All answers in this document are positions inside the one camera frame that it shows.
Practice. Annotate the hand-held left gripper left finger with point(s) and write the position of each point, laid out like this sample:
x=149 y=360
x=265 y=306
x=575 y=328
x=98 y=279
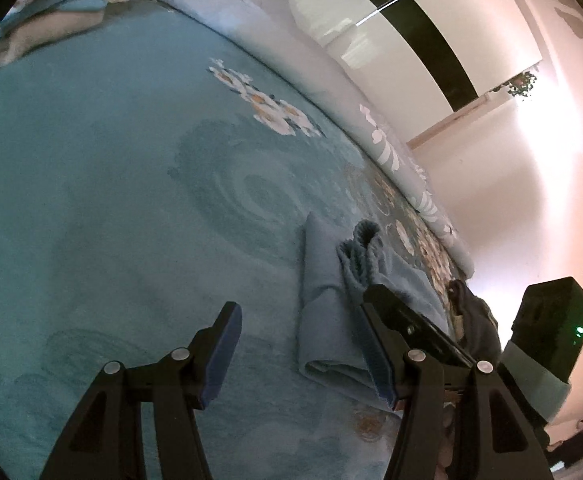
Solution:
x=221 y=355

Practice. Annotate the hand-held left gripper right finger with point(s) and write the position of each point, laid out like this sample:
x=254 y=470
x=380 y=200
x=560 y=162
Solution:
x=379 y=360

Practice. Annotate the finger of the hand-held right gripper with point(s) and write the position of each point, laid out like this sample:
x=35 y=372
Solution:
x=421 y=327

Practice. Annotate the navy and white garment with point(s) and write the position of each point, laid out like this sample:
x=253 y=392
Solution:
x=476 y=320

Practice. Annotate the blue knit garment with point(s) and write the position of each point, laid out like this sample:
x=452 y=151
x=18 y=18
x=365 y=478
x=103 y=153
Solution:
x=321 y=320

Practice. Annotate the floral teal bed sheet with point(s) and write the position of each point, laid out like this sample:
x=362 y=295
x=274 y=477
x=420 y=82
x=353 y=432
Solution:
x=96 y=210

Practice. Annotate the hanging green plant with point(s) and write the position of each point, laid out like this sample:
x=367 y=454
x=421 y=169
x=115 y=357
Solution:
x=521 y=84

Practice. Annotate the light blue daisy quilt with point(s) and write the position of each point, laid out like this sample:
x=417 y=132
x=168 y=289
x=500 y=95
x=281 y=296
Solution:
x=321 y=85

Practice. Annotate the white wardrobe with black stripe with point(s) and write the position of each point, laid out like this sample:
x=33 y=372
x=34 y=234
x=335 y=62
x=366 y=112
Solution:
x=471 y=10

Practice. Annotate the patterned pillow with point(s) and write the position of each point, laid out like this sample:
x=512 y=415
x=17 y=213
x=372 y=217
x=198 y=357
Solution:
x=46 y=30

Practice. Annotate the grey wall decal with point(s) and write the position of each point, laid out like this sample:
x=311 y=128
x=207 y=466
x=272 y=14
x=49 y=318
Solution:
x=574 y=20

